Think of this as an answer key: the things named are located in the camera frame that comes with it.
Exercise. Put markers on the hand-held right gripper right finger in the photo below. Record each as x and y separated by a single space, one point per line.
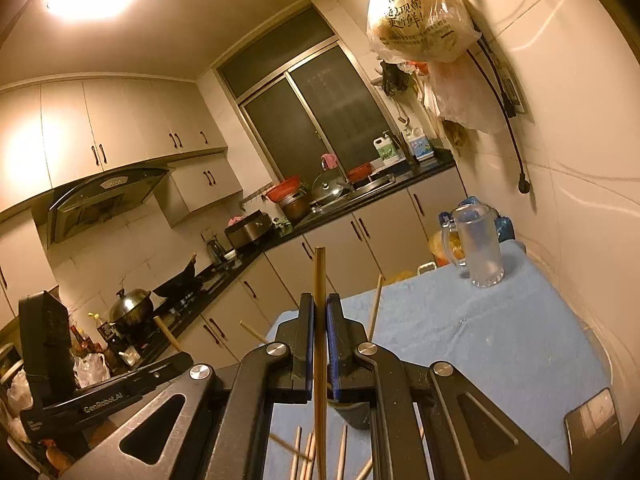
334 345

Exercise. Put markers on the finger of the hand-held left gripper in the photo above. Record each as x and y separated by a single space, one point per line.
105 400

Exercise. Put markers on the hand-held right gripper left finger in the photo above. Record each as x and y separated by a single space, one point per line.
305 345

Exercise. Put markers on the long wooden chopstick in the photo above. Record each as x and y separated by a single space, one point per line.
320 310
167 335

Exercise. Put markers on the bunch of wooden chopsticks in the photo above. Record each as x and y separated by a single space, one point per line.
375 305

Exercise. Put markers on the dark round chopstick holder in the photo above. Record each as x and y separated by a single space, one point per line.
352 415

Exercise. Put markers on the person's left hand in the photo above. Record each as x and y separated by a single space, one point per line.
102 432

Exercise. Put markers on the clear plastic bag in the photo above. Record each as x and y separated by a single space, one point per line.
92 370

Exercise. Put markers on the cooking oil bottle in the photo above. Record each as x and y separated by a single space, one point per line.
102 332

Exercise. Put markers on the steel pot with lid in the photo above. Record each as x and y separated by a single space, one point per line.
130 312

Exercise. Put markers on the white lower kitchen cabinets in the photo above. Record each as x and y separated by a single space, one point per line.
320 255

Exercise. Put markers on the white kitchen cabinets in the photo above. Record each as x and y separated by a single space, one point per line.
100 125
320 255

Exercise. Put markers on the black wok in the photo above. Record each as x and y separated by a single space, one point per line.
175 285

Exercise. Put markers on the brown cooking pot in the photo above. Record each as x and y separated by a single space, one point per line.
294 209

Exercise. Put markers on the yellow plastic bag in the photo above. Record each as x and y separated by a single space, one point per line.
436 250

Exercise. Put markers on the blue towel mat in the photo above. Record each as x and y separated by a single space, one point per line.
475 340

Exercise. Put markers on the pink cloth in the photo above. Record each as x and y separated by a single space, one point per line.
237 221
329 161

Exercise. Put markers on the black range hood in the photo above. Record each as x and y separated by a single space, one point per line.
100 200

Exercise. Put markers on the glass pan lid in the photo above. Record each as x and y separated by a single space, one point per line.
327 190

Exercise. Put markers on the red plastic basin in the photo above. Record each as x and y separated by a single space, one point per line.
282 190

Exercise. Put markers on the steel sink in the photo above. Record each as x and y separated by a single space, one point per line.
375 185

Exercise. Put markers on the red pot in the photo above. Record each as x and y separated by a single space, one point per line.
360 174

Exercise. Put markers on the frosted glass mug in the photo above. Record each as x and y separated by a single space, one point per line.
480 250

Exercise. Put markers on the green label detergent bottle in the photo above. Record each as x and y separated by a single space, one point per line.
386 151

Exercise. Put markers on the blue plastic bag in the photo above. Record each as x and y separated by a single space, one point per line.
504 227

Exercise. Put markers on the blue label detergent bottle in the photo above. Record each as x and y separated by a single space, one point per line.
419 145

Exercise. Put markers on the white upper kitchen cabinets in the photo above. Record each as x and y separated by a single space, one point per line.
100 125

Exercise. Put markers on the dried brown herb bundle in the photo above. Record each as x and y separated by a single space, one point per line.
456 135

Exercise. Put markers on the kitchen window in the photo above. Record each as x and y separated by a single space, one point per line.
310 100

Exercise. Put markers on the black chair back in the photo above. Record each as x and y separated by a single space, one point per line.
595 425

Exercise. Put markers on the black hanging gloves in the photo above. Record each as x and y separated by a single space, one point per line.
395 77

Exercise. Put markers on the white plastic bag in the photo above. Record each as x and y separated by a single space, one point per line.
465 95

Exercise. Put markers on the red plastic bag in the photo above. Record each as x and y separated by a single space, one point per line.
417 67

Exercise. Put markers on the clear bag of flatbread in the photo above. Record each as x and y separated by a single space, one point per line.
425 20

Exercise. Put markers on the wall rail rack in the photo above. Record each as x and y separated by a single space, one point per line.
255 195

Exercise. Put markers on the small white wall cabinet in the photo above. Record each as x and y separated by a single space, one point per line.
200 190

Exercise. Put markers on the wall power socket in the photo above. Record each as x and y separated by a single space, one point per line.
514 92

